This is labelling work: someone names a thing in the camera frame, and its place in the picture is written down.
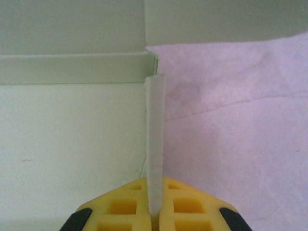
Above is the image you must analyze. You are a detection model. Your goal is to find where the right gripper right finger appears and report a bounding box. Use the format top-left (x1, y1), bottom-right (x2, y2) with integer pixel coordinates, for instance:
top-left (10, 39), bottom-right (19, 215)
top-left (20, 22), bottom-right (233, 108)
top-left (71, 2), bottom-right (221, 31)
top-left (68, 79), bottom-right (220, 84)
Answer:
top-left (157, 177), bottom-right (253, 231)

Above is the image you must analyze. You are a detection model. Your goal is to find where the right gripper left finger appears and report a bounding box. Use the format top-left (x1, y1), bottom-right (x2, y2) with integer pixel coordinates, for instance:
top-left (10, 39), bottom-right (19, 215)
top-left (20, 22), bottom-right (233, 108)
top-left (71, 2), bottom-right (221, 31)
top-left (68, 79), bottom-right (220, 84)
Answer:
top-left (59, 177), bottom-right (154, 231)

